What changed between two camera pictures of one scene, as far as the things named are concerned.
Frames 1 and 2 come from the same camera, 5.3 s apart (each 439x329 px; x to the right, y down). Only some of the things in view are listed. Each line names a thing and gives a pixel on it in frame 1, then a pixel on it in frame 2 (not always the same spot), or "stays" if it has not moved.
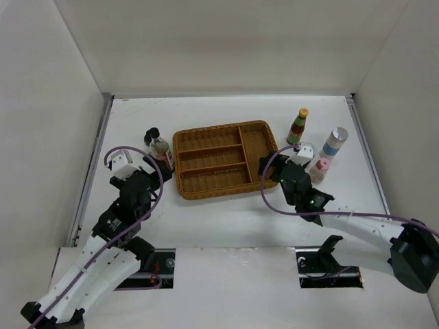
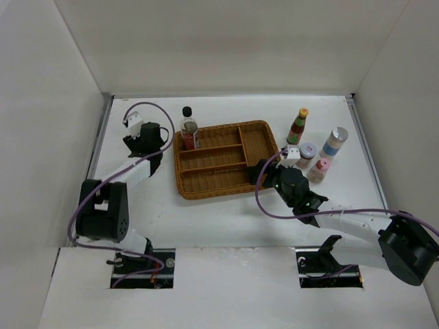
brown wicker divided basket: (222, 160) stays
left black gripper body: (138, 173) -> (134, 143)
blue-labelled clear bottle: (333, 142) stays
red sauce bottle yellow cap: (295, 132) stays
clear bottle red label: (160, 149) -> (189, 130)
